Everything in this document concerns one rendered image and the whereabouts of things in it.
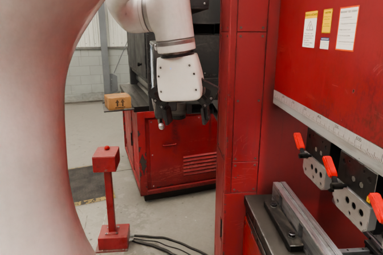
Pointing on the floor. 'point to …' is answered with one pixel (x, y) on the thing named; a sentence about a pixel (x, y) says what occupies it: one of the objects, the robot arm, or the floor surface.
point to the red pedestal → (112, 229)
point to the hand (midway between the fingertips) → (186, 119)
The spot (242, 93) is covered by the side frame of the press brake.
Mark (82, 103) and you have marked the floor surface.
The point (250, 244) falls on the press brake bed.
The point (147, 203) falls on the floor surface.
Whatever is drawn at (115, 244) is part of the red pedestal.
